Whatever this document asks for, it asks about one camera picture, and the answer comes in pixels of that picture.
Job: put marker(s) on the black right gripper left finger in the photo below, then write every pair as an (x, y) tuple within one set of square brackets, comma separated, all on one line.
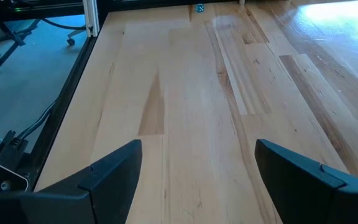
[(73, 199)]

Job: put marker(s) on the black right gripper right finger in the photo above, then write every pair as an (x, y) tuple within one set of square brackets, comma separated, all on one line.
[(315, 193)]

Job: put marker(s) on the black wheeled chair base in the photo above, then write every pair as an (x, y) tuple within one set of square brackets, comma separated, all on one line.
[(12, 39)]

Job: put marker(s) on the white aluminium profile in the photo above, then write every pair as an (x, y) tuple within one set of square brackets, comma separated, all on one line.
[(90, 15)]

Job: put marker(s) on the small blue translucent die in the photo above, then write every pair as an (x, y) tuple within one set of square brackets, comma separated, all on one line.
[(199, 8)]

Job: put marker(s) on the small black grey camera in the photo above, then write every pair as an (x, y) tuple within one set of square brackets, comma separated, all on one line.
[(3, 182)]

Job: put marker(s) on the black aluminium table frame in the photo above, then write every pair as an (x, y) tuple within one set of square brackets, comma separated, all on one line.
[(67, 93)]

